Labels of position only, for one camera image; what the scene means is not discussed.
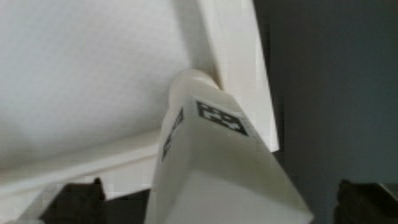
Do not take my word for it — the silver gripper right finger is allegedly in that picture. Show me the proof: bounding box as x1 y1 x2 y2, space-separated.
336 180 398 224

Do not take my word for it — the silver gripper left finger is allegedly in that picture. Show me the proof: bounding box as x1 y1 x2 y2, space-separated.
39 178 107 224

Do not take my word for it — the white desk leg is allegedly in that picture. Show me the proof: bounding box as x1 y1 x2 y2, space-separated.
144 70 313 224

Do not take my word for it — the white desk top tray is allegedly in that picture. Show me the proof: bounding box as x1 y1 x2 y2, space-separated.
0 0 278 224

